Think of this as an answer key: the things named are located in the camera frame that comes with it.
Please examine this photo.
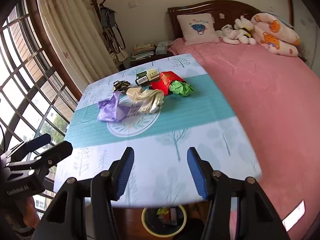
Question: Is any red paper box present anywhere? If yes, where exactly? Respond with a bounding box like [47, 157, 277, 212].
[151, 72, 185, 97]

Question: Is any white tote bag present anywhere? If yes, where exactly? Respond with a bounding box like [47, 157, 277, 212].
[110, 47, 128, 62]

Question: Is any purple plastic bag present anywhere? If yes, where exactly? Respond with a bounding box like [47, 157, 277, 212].
[97, 91, 130, 123]

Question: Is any dark wooden headboard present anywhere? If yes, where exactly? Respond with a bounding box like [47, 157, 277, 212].
[167, 0, 265, 40]

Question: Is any black yellow wrapper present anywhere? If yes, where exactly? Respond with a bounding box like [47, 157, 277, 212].
[112, 80, 131, 92]

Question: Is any window with metal grille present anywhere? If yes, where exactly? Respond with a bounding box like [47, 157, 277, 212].
[0, 0, 83, 220]

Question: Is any round trash bin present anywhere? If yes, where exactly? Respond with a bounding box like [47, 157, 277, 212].
[141, 204, 187, 238]

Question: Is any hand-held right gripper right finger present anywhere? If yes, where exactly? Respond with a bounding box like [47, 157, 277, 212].
[187, 147, 290, 240]

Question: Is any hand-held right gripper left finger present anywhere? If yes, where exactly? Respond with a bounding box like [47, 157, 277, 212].
[31, 147, 135, 240]

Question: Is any cream curtain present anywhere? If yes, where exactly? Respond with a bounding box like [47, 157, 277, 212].
[36, 0, 119, 85]

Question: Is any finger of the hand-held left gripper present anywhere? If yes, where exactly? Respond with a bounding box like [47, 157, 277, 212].
[34, 141, 74, 167]
[22, 133, 52, 153]

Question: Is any dark wooden nightstand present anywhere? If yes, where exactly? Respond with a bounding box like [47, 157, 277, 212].
[119, 50, 175, 72]

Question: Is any white embroidered pillow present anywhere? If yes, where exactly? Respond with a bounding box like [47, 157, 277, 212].
[176, 14, 220, 46]

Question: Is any white plush rabbit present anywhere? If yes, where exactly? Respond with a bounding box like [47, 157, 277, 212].
[215, 24, 242, 45]

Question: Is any green paper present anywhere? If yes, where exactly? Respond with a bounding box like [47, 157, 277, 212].
[169, 80, 194, 97]

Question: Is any bear print bolster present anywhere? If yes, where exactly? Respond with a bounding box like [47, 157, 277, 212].
[251, 12, 301, 57]

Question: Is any red white milk carton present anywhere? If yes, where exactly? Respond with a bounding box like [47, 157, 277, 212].
[168, 207, 178, 227]

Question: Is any green and cream box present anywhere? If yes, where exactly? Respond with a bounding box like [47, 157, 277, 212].
[135, 69, 160, 85]

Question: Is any dark shoulder bag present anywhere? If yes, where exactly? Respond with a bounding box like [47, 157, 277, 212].
[100, 7, 125, 53]

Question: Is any stack of books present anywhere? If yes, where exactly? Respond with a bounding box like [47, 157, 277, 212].
[129, 42, 155, 62]

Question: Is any white yellow plush toy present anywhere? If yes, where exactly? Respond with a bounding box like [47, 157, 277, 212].
[234, 16, 257, 45]

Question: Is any pink bed blanket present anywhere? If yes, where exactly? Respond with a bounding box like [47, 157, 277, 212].
[168, 37, 320, 240]

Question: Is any white plastic bag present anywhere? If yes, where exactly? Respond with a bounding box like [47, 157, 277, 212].
[130, 89, 165, 114]

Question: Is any tree print tablecloth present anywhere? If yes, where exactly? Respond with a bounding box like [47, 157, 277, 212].
[54, 53, 262, 208]

